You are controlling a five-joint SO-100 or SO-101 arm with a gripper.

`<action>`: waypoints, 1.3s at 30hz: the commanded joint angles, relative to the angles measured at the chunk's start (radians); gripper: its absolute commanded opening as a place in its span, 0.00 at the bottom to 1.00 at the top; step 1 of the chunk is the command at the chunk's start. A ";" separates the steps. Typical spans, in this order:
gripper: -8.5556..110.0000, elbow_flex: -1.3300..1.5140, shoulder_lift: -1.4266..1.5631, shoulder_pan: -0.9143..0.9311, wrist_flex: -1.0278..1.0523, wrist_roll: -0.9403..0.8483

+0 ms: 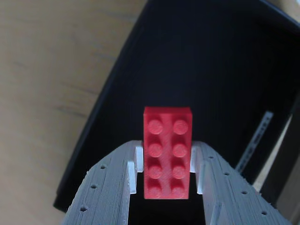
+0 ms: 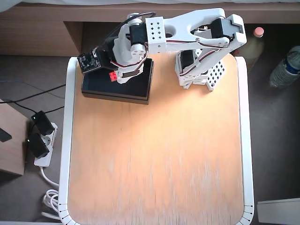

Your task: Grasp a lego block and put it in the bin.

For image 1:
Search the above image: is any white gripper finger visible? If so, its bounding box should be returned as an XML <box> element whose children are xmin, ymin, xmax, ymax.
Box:
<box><xmin>61</xmin><ymin>140</ymin><xmax>144</xmax><ymax>225</ymax></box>
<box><xmin>190</xmin><ymin>140</ymin><xmax>294</xmax><ymax>225</ymax></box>

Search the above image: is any red lego block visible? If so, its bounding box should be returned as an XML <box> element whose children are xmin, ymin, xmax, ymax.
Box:
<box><xmin>142</xmin><ymin>106</ymin><xmax>194</xmax><ymax>200</ymax></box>

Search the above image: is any black cardboard box bin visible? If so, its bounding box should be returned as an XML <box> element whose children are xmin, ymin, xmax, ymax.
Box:
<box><xmin>52</xmin><ymin>0</ymin><xmax>300</xmax><ymax>214</ymax></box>

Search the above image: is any white label strip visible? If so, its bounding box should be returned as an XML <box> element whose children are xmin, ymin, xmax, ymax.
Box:
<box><xmin>235</xmin><ymin>111</ymin><xmax>274</xmax><ymax>174</ymax></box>

